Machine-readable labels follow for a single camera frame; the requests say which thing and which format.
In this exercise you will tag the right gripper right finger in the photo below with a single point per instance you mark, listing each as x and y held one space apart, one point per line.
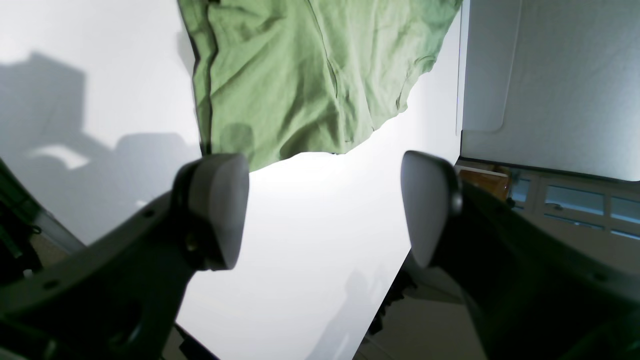
530 296

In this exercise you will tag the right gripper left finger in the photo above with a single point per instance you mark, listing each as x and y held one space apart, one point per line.
118 299

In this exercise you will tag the green T-shirt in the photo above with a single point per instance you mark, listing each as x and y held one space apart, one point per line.
273 79

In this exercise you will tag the white cabinet with glass doors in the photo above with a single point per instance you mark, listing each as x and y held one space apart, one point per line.
606 207

